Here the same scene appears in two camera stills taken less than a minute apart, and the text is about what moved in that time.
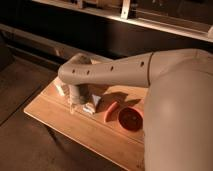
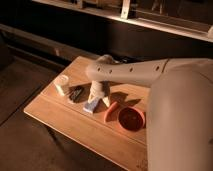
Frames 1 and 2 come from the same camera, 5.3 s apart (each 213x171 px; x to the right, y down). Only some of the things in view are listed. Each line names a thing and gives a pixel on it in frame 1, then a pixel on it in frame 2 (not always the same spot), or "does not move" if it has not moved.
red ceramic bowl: (131, 118) does not move
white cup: (58, 84) does not move
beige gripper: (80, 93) -> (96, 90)
